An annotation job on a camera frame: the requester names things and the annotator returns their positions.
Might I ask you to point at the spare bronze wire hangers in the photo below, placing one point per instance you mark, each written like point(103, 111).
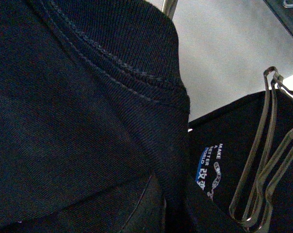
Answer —
point(259, 208)

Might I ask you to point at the black printed t-shirt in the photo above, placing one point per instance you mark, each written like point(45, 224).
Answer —
point(93, 118)

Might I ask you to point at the bronze metal clothes hanger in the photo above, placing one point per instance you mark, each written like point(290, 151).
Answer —
point(169, 7)

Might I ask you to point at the dark metal clothes rack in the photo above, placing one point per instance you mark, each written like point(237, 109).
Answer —
point(283, 10)

